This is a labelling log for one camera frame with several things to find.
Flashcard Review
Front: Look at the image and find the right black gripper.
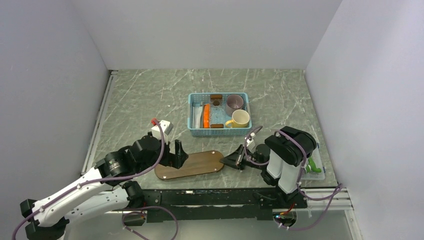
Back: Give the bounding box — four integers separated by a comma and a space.
219, 144, 265, 170

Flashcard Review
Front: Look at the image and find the brown oval wooden tray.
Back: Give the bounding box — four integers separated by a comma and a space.
154, 150, 224, 180

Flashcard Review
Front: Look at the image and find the yellow ceramic mug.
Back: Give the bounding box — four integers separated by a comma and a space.
224, 109, 251, 128

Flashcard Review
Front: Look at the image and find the clear holder with brown ends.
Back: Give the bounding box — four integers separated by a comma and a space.
210, 94, 224, 129

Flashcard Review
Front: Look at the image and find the light blue plastic basket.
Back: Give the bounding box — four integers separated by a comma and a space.
187, 92, 253, 137

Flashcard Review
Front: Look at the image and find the mauve ceramic cup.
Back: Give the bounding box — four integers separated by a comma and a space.
225, 94, 245, 117

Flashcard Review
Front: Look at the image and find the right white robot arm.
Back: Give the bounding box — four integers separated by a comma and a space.
220, 126, 318, 208

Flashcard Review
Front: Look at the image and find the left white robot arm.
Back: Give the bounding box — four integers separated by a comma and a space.
20, 134, 189, 240

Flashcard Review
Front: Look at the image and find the orange toothpaste tube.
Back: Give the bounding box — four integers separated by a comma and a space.
202, 103, 211, 129

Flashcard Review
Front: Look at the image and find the clear plastic container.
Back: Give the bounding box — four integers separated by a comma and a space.
301, 143, 326, 181

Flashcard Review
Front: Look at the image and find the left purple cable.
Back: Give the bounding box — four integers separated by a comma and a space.
11, 122, 167, 240

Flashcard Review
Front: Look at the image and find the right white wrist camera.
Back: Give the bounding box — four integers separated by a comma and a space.
245, 132, 256, 152

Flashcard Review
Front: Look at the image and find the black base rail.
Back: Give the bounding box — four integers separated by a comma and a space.
143, 187, 308, 223

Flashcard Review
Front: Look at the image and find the aluminium frame rail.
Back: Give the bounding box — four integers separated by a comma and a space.
80, 70, 119, 176

